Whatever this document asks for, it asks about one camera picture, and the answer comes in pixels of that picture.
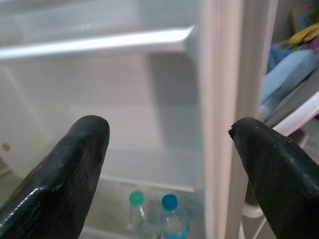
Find light blue cloth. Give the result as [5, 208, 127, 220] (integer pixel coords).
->
[260, 43, 319, 110]

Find green cap water bottle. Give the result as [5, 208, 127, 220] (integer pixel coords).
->
[127, 190, 160, 237]

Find yellow cloth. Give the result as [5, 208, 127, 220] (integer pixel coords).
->
[286, 23, 319, 48]

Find fridge door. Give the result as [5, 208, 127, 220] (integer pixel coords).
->
[0, 0, 279, 239]

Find blue cap water bottle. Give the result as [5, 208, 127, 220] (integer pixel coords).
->
[159, 193, 191, 239]

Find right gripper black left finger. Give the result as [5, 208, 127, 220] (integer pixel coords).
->
[0, 115, 111, 239]

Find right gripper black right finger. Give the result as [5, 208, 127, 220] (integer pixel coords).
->
[228, 117, 319, 239]

